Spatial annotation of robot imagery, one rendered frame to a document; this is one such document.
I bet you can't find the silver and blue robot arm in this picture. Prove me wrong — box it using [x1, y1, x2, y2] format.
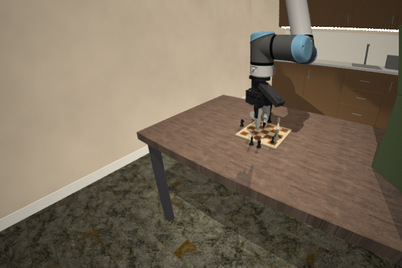
[250, 0, 317, 107]

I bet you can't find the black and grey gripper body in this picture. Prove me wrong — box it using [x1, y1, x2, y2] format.
[246, 75, 271, 108]

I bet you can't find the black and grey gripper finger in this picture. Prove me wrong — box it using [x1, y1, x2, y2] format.
[261, 103, 272, 127]
[249, 100, 263, 130]

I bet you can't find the brown and cream chessboard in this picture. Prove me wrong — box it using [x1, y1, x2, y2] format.
[236, 121, 292, 149]

